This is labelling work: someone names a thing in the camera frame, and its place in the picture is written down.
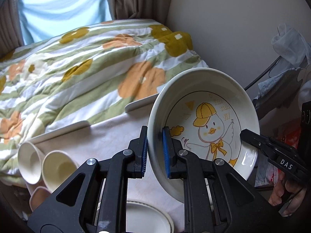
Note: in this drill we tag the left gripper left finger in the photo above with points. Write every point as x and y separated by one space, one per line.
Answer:
94 197

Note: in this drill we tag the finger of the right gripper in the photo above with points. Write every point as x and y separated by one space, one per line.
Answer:
269 146

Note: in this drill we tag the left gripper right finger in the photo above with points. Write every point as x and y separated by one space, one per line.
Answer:
216 197

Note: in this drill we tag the plain white deep plate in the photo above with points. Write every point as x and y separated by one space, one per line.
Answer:
142 217

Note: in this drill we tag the cream printed bowl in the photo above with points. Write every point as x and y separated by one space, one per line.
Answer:
57 166

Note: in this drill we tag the pink plastic tray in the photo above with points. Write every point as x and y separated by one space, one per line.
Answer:
38 196

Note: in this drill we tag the cream duck cap plate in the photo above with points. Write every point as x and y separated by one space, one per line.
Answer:
205 109

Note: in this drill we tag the grey hanging clothes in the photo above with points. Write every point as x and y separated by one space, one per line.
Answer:
287 75

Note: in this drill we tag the pink floral tablecloth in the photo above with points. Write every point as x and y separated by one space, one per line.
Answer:
102 141

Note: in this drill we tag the white ribbed bowl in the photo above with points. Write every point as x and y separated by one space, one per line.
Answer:
30 160

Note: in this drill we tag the white table rim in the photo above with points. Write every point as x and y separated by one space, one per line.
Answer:
83 124

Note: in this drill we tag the floral striped quilt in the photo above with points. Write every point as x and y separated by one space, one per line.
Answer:
90 73

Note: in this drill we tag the left brown curtain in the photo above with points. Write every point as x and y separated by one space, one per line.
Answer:
11 34

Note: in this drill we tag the blue sheer curtain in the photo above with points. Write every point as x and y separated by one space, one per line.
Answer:
44 19

